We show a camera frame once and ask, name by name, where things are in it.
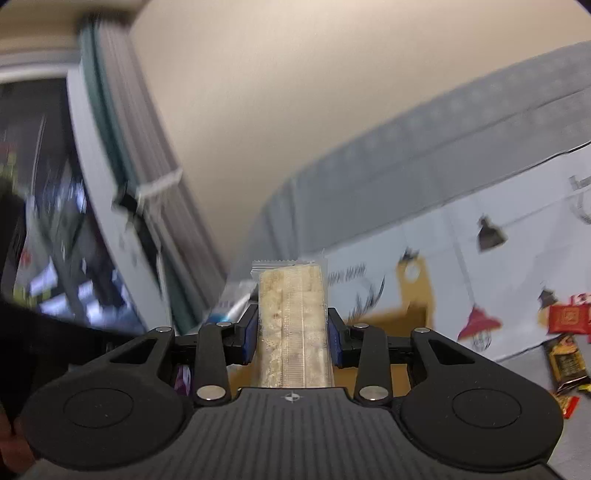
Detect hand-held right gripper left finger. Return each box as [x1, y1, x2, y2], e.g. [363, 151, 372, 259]
[108, 305, 260, 407]

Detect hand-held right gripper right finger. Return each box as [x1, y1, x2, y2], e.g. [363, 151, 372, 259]
[327, 308, 486, 407]

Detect clear-wrapped cracker packet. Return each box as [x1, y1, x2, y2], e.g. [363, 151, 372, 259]
[252, 259, 336, 389]

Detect white and blue packet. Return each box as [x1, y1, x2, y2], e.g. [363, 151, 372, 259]
[205, 281, 259, 326]

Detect purple snack packet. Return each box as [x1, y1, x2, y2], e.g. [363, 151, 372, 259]
[175, 364, 193, 397]

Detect window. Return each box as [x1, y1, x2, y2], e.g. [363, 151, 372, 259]
[0, 69, 172, 334]

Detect white curtain tieback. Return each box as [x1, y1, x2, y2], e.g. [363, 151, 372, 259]
[137, 169, 184, 200]

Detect white printed cardboard box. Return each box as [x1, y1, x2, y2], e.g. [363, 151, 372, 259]
[295, 141, 591, 366]

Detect grey upholstered bed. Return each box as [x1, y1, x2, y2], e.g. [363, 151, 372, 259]
[230, 41, 591, 289]

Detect grey curtain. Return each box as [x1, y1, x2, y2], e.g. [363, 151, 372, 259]
[78, 18, 232, 335]

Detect dark brown gold snack packet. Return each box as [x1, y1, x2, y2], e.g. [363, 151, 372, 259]
[543, 335, 591, 394]

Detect red square snack packet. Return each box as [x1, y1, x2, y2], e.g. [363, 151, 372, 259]
[548, 305, 591, 335]

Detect small red snack packet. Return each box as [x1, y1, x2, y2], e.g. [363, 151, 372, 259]
[554, 394, 581, 419]

